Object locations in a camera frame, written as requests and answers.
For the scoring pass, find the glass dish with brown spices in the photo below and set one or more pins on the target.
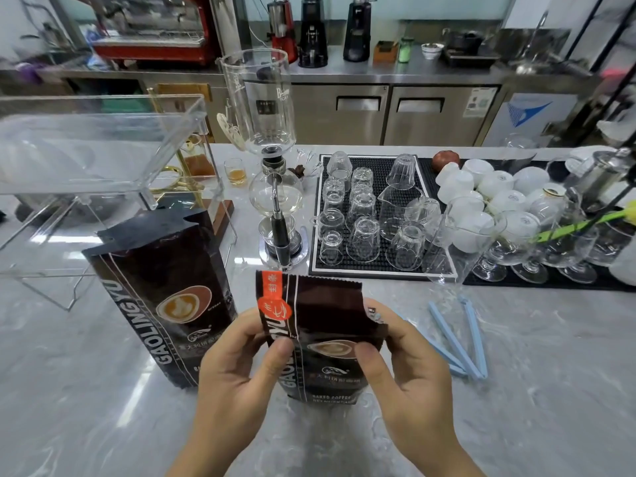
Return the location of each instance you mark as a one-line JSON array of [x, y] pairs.
[[299, 171]]

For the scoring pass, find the cream stirring paddle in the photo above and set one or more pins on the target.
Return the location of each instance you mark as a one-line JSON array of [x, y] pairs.
[[231, 131]]

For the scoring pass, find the black cooking pot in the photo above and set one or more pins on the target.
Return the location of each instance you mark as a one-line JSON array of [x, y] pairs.
[[464, 43]]

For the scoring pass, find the person's left forearm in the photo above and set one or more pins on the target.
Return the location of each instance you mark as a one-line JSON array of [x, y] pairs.
[[208, 462]]

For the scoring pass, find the tall clear glass pitcher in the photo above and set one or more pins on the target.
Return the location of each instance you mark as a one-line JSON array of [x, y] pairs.
[[457, 253]]

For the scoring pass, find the coffee bag with orange label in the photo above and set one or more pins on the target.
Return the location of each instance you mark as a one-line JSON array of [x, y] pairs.
[[323, 303]]

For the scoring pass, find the person's right forearm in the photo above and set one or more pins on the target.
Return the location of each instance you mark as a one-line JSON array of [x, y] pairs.
[[447, 464]]

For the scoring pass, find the wooden chair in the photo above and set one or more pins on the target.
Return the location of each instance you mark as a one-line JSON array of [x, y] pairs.
[[184, 91]]

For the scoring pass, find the red coffee grinder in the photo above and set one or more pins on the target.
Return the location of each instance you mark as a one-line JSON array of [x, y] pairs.
[[283, 39]]

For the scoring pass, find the black tamper station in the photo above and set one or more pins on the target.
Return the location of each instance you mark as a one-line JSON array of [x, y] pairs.
[[268, 73]]

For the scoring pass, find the white panel with blue mark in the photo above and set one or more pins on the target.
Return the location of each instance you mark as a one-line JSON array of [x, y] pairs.
[[526, 116]]

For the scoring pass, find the black metal shelf rack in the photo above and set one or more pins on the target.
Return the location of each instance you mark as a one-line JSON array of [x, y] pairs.
[[586, 24]]

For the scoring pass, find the black white-edged bar mat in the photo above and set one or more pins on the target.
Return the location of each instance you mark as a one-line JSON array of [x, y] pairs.
[[348, 267]]

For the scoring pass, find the glass serving jug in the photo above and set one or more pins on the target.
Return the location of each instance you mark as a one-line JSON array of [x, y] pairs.
[[397, 208]]

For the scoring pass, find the plain black coffee bag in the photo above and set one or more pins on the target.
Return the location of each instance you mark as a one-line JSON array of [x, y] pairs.
[[164, 263]]

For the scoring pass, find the red espresso machine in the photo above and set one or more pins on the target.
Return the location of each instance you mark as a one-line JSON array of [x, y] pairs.
[[149, 24]]

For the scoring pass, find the purple cloth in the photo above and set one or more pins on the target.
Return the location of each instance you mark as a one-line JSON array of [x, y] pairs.
[[27, 71]]

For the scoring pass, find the green plastic bin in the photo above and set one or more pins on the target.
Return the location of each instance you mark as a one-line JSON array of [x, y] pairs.
[[129, 101]]

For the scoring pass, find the blue sealing clip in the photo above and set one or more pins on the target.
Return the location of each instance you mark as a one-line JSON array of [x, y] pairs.
[[475, 338], [457, 368]]

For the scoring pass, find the black grinder clear hopper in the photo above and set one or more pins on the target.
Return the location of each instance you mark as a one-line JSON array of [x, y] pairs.
[[313, 39]]

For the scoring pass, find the glass siphon coffee maker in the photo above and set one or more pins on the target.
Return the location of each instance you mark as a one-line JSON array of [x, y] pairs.
[[258, 94]]

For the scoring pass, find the pile of white ceramic cups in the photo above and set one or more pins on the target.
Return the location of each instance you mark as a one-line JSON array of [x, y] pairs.
[[497, 183]]

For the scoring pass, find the cluster of upturned glass cups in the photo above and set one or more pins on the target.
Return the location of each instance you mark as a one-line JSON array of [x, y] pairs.
[[362, 238]]

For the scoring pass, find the white ceramic mug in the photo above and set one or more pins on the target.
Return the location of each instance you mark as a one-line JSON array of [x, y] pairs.
[[625, 265]]

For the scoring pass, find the small white bowl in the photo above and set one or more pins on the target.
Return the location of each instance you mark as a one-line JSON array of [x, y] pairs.
[[432, 51]]

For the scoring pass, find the steel french press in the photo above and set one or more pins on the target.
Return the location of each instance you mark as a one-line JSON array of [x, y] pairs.
[[598, 176]]

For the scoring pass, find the long plain black bar mat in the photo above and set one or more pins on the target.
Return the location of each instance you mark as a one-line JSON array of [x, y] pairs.
[[546, 287]]

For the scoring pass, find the brass drip stand wooden base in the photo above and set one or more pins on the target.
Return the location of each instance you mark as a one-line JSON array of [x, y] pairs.
[[224, 213]]

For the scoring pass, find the chrome sink faucet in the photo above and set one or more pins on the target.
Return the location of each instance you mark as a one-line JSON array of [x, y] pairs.
[[536, 34]]

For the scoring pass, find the black grinder dark hopper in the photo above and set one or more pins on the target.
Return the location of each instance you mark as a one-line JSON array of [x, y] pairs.
[[357, 39]]

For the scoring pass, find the small glass of amber liquid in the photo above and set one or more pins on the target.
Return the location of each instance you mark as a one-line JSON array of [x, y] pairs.
[[236, 176]]

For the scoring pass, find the person's left hand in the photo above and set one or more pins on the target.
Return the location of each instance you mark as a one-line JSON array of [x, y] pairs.
[[233, 392]]

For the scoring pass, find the clear stemmed glass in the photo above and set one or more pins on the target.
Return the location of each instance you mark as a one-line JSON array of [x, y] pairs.
[[489, 270], [576, 273], [608, 243], [529, 273]]

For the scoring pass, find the green jar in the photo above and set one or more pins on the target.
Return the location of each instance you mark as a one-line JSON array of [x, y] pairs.
[[405, 52]]

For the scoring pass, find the wide clear glass tumbler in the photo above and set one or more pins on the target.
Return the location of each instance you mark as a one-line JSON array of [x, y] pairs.
[[519, 145]]

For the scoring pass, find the clear acrylic shelf rack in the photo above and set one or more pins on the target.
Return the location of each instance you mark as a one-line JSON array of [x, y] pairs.
[[89, 144]]

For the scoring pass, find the black induction cooker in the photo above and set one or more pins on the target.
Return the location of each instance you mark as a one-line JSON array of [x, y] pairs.
[[472, 61]]

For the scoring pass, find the stainless steel counter cabinet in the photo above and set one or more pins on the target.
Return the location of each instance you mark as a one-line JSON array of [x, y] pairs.
[[427, 124]]

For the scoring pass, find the steel water boiler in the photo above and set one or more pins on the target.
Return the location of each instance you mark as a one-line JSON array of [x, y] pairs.
[[226, 24]]

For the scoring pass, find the person's right hand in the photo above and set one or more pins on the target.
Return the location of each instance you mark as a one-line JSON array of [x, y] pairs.
[[412, 392]]

